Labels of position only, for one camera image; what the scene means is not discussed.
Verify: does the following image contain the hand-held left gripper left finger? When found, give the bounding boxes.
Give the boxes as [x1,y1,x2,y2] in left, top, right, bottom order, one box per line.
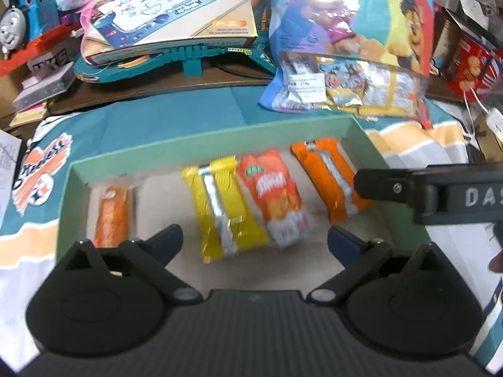
[59,224,202,304]

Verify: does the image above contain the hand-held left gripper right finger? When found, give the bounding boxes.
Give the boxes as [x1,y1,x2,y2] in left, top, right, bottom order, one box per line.
[307,225,461,304]

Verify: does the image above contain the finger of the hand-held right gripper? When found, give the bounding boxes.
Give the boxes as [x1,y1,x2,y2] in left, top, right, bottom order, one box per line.
[353,168,412,205]

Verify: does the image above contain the orange snack packet silver seam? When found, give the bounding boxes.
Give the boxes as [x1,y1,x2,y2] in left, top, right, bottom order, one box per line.
[291,137,374,224]

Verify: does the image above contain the slim orange sausage packet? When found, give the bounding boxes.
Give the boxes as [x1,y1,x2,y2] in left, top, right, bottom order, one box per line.
[93,186,135,249]

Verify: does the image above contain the yellow snack packet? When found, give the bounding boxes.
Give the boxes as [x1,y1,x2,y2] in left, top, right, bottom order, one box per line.
[181,156,272,264]

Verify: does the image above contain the orange and white snack packet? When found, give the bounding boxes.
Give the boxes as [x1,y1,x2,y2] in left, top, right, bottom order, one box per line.
[236,149,313,248]

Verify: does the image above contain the green cardboard box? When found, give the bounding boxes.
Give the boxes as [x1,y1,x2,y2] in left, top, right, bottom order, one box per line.
[57,116,433,264]

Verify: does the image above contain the white hang tag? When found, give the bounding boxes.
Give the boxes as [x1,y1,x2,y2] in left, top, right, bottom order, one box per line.
[480,109,503,145]

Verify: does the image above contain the red biscuit box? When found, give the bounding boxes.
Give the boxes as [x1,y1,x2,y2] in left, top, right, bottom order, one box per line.
[445,33,503,98]

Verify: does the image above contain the teal and orange printed blanket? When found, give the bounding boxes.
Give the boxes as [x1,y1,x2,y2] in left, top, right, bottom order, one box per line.
[0,84,503,362]

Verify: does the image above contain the large cartoon snack bag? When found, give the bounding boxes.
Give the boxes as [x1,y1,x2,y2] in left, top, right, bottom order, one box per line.
[257,0,437,122]

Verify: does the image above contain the printed paper sheet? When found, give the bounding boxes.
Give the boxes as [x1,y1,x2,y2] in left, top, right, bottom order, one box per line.
[0,129,23,221]

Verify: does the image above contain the teal toy track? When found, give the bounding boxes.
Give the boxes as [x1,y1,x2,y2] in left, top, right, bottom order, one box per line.
[74,41,279,86]

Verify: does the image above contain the brown cardboard box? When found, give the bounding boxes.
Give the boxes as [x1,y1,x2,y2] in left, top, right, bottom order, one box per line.
[432,0,503,67]

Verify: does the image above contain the stack of notebooks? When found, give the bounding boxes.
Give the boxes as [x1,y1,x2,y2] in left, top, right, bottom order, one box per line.
[11,73,76,127]

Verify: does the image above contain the white printed box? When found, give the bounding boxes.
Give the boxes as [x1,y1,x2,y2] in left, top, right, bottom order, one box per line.
[27,45,76,83]

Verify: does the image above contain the drawing mat box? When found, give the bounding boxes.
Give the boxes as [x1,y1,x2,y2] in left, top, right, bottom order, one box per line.
[80,0,259,65]

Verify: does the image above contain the orange toy track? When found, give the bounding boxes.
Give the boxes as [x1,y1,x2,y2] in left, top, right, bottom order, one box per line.
[0,21,85,78]

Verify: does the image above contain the blue toy train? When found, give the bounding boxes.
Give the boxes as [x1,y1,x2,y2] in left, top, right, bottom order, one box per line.
[0,0,60,55]

